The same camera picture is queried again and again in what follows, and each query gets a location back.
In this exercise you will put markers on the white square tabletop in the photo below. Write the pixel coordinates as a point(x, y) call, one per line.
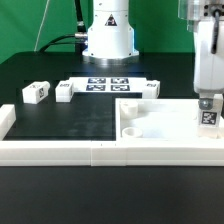
point(174, 120)

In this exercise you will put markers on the white marker base plate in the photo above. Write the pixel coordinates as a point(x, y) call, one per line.
point(108, 84)

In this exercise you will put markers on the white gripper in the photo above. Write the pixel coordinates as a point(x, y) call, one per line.
point(205, 20)

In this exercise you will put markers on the white U-shaped fence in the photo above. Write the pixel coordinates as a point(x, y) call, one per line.
point(202, 152)

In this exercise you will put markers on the green backdrop curtain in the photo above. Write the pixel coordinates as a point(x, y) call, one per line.
point(26, 25)

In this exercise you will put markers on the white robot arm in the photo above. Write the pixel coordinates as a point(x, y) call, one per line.
point(110, 38)

